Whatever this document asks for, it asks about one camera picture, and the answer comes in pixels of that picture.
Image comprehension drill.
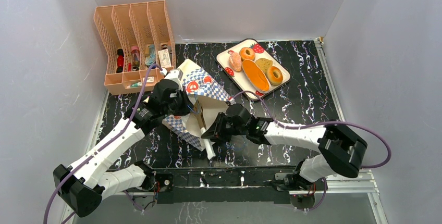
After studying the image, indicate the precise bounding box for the blue checkered paper bag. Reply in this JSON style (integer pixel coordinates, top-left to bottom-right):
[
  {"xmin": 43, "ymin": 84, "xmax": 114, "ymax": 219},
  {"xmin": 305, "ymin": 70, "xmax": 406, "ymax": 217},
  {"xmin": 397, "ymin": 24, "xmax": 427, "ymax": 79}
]
[{"xmin": 163, "ymin": 59, "xmax": 235, "ymax": 159}]

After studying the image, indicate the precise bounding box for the fake brown bread loaf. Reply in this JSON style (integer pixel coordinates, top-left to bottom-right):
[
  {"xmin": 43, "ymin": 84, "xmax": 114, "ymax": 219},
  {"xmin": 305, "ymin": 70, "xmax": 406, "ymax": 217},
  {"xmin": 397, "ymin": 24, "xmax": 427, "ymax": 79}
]
[{"xmin": 242, "ymin": 60, "xmax": 270, "ymax": 93}]

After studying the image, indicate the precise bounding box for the sugared orange fake bread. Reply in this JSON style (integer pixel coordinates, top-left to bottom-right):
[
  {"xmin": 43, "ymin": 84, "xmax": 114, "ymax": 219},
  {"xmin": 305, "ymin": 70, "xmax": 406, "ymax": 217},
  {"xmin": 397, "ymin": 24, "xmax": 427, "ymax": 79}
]
[{"xmin": 228, "ymin": 51, "xmax": 242, "ymax": 72}]

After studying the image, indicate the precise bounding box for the fake ring donut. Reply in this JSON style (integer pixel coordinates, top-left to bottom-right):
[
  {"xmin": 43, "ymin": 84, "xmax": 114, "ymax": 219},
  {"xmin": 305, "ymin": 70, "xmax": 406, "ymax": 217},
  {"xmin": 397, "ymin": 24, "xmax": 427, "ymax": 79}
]
[
  {"xmin": 239, "ymin": 47, "xmax": 256, "ymax": 61},
  {"xmin": 265, "ymin": 66, "xmax": 284, "ymax": 86}
]

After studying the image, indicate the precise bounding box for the fake bread slice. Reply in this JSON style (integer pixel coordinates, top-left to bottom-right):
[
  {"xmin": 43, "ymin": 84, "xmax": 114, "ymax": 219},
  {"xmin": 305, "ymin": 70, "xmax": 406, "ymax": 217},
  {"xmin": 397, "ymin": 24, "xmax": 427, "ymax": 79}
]
[{"xmin": 255, "ymin": 58, "xmax": 273, "ymax": 73}]

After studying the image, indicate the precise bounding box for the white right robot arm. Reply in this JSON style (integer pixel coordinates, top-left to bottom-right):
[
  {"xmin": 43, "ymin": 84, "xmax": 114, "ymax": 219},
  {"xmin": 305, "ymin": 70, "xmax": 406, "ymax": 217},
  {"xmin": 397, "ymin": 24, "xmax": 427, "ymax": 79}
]
[{"xmin": 201, "ymin": 104, "xmax": 367, "ymax": 191}]

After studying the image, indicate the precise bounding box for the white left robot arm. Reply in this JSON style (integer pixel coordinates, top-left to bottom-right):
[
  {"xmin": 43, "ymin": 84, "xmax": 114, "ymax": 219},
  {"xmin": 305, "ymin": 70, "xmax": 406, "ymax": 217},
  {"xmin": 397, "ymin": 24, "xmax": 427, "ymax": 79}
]
[{"xmin": 53, "ymin": 78, "xmax": 190, "ymax": 217}]

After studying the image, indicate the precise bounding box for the small white label card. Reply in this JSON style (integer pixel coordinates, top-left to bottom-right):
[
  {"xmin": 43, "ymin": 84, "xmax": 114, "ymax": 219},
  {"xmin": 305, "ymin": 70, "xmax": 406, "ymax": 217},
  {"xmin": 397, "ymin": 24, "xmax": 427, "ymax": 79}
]
[{"xmin": 141, "ymin": 77, "xmax": 155, "ymax": 84}]

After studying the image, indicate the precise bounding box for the small tube in organizer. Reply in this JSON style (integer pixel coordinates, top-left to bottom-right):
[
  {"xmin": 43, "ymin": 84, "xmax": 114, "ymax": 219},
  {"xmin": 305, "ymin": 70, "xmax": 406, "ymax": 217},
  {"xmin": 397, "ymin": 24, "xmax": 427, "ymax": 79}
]
[{"xmin": 127, "ymin": 82, "xmax": 143, "ymax": 89}]

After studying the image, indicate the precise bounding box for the blue item in organizer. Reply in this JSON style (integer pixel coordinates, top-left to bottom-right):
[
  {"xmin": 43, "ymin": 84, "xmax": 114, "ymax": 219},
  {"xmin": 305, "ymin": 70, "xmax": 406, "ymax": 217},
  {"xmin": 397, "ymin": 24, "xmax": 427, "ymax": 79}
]
[{"xmin": 144, "ymin": 44, "xmax": 156, "ymax": 68}]

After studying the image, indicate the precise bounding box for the white printed card box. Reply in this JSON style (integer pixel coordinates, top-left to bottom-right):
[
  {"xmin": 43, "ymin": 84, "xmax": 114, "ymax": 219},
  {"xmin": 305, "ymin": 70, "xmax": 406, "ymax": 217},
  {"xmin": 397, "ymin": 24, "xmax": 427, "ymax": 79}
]
[{"xmin": 157, "ymin": 49, "xmax": 173, "ymax": 68}]

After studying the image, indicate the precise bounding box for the strawberry pattern white tray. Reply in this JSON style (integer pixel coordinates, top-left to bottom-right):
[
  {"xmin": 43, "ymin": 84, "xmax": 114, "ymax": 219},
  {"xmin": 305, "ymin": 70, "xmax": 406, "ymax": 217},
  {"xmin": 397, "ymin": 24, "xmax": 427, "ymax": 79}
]
[{"xmin": 216, "ymin": 38, "xmax": 290, "ymax": 100}]

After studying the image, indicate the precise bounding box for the pink capped bottle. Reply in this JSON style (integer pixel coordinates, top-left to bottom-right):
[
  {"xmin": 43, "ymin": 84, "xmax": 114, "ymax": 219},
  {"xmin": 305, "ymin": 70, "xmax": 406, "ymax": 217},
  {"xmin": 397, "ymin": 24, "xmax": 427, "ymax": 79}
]
[{"xmin": 130, "ymin": 45, "xmax": 140, "ymax": 71}]

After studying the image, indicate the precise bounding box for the red black toy figure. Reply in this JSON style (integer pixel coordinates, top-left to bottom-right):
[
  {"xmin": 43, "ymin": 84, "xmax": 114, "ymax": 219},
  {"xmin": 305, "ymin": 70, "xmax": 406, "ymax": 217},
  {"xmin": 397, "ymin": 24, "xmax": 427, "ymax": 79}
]
[{"xmin": 116, "ymin": 48, "xmax": 125, "ymax": 73}]

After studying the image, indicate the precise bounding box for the pink plastic file organizer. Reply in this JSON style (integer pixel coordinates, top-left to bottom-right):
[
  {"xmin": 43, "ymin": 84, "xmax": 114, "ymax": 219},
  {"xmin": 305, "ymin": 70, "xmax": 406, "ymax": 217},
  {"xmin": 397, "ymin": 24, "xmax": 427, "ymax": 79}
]
[{"xmin": 93, "ymin": 0, "xmax": 177, "ymax": 95}]

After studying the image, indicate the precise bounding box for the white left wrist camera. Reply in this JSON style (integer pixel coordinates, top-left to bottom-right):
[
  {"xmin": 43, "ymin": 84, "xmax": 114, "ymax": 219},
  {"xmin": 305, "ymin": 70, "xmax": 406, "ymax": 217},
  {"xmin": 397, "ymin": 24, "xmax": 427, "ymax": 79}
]
[{"xmin": 165, "ymin": 69, "xmax": 183, "ymax": 83}]

